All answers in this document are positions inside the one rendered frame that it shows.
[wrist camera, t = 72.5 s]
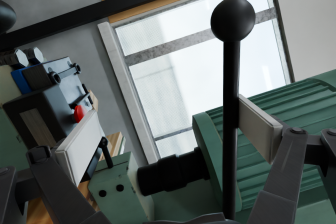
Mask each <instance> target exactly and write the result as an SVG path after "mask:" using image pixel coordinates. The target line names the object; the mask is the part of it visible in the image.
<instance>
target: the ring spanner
mask: <svg viewBox="0 0 336 224"><path fill-rule="evenodd" d="M74 73H77V74H80V73H81V68H80V66H79V65H78V64H77V63H74V64H73V67H72V68H70V69H67V70H65V71H63V72H60V73H56V72H55V71H52V72H50V74H49V78H50V81H51V82H52V83H53V84H58V85H59V86H60V85H61V80H62V79H64V78H66V77H68V76H70V75H72V74H74ZM54 76H55V78H56V80H57V82H56V80H55V78H54Z"/></svg>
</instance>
